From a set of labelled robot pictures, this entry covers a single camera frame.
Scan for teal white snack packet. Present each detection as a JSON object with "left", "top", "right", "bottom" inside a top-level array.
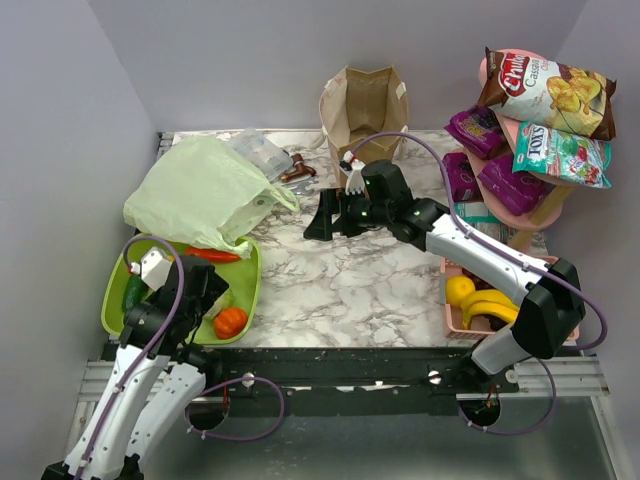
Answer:
[{"left": 455, "top": 201, "right": 516, "bottom": 243}]

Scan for pink plastic basket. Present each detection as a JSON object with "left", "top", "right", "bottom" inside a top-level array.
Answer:
[{"left": 440, "top": 255, "right": 581, "bottom": 342}]

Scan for yellow toy lemon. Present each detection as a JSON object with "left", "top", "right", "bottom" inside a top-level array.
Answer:
[{"left": 445, "top": 275, "right": 476, "bottom": 307}]

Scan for brown cassava chips bag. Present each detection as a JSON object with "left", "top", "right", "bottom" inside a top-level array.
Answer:
[{"left": 478, "top": 48, "right": 616, "bottom": 141}]

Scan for purple snack bag left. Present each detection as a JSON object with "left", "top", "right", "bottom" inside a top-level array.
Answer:
[{"left": 443, "top": 151, "right": 481, "bottom": 203}]

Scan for purple snack bag top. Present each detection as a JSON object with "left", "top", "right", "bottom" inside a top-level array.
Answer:
[{"left": 444, "top": 105, "right": 507, "bottom": 160}]

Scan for green toy cabbage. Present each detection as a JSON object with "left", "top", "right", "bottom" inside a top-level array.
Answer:
[{"left": 203, "top": 289, "right": 234, "bottom": 321}]

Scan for brown toy faucet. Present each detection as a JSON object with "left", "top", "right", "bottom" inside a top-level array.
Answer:
[{"left": 280, "top": 153, "right": 317, "bottom": 183}]

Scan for orange toy pumpkin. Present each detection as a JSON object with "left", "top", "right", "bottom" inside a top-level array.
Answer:
[{"left": 213, "top": 307, "right": 248, "bottom": 340}]

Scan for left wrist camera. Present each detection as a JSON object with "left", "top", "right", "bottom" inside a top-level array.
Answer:
[{"left": 129, "top": 247, "right": 173, "bottom": 291}]

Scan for yellow toy bananas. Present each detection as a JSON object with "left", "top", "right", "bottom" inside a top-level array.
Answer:
[{"left": 460, "top": 289, "right": 519, "bottom": 330}]

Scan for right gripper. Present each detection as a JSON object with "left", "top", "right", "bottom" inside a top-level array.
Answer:
[{"left": 303, "top": 188, "right": 391, "bottom": 242}]

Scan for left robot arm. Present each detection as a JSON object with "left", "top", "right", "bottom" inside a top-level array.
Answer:
[{"left": 43, "top": 238, "right": 229, "bottom": 479}]

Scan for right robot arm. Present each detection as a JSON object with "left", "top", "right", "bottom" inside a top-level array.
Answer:
[{"left": 303, "top": 160, "right": 585, "bottom": 392}]

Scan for red toy carrot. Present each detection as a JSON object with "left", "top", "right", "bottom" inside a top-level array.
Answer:
[{"left": 185, "top": 247, "right": 241, "bottom": 264}]

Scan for pink tiered shelf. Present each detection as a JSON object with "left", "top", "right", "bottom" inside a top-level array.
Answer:
[{"left": 462, "top": 48, "right": 576, "bottom": 251}]

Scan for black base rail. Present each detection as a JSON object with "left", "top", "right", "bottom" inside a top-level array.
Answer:
[{"left": 99, "top": 339, "right": 586, "bottom": 419}]

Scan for dark red toy grapes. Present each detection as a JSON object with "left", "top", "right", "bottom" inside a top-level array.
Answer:
[{"left": 461, "top": 269, "right": 494, "bottom": 290}]

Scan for purple snack bag right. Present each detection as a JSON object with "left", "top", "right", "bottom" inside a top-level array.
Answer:
[{"left": 477, "top": 155, "right": 547, "bottom": 216}]

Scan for light green plastic grocery bag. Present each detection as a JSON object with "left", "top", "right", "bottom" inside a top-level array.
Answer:
[{"left": 123, "top": 136, "right": 300, "bottom": 258}]

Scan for green toy cucumber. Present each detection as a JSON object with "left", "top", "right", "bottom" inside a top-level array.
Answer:
[{"left": 122, "top": 275, "right": 149, "bottom": 313}]

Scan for teal Fox's candy bag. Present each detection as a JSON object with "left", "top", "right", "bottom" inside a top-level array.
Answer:
[{"left": 512, "top": 122, "right": 612, "bottom": 189}]

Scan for purple snack bag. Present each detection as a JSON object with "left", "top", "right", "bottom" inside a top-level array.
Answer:
[
  {"left": 477, "top": 155, "right": 547, "bottom": 216},
  {"left": 444, "top": 105, "right": 507, "bottom": 160},
  {"left": 443, "top": 151, "right": 481, "bottom": 203}
]

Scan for silver wrench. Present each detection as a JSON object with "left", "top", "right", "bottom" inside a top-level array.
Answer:
[{"left": 283, "top": 179, "right": 316, "bottom": 196}]

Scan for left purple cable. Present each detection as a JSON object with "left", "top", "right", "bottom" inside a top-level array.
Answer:
[{"left": 74, "top": 234, "right": 286, "bottom": 466}]

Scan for brown paper bag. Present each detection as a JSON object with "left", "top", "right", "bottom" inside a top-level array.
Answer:
[{"left": 316, "top": 66, "right": 409, "bottom": 187}]

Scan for clear plastic organizer box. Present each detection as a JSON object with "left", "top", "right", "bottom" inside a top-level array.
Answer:
[{"left": 227, "top": 128, "right": 293, "bottom": 181}]

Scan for lime green tray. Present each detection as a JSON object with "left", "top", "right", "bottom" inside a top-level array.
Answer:
[{"left": 101, "top": 236, "right": 262, "bottom": 346}]

